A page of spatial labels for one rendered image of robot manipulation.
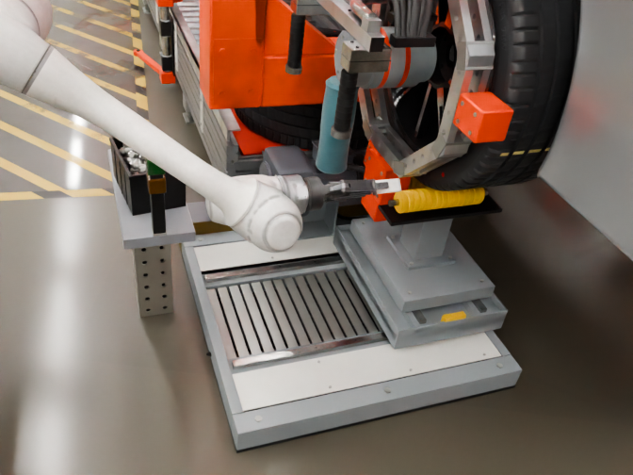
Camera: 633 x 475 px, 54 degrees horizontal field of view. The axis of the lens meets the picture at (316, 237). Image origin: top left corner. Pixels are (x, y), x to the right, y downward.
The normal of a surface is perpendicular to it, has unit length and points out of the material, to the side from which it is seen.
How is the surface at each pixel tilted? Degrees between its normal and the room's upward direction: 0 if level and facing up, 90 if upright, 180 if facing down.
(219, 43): 90
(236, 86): 90
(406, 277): 0
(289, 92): 90
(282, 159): 0
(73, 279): 0
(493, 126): 90
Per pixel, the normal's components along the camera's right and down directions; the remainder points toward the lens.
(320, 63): 0.32, 0.60
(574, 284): 0.11, -0.79
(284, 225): 0.46, 0.39
